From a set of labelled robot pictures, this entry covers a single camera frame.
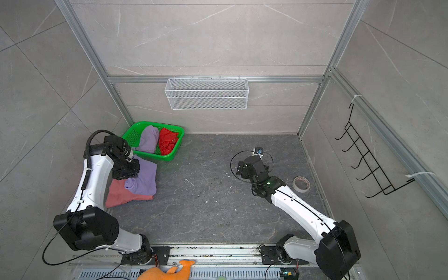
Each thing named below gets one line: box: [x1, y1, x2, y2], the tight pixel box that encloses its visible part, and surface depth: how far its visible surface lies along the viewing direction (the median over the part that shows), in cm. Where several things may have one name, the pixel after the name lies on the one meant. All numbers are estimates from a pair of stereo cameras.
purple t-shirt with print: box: [124, 155, 158, 196], surface depth 83 cm
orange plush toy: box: [136, 260, 196, 280], surface depth 67 cm
